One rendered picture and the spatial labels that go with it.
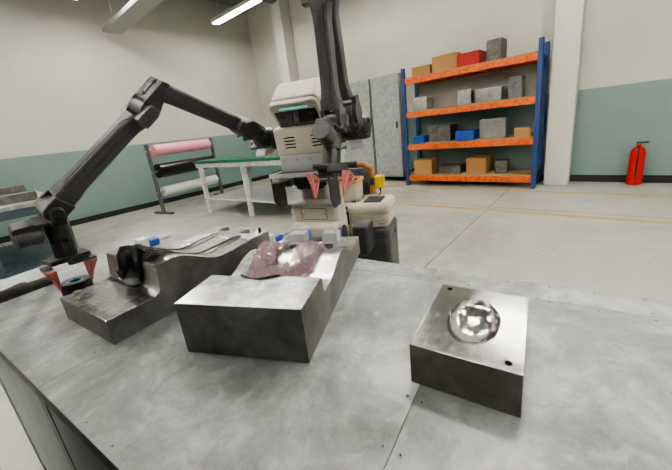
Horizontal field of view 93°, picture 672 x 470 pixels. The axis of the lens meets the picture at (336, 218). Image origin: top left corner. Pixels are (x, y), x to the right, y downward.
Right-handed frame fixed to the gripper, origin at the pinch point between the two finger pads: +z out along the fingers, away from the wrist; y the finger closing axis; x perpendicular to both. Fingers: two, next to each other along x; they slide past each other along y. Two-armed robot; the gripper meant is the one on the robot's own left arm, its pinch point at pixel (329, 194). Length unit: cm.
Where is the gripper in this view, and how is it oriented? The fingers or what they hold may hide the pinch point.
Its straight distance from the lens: 98.8
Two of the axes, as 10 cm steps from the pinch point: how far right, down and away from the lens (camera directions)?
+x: 3.5, 1.7, 9.2
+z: -0.5, 9.9, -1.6
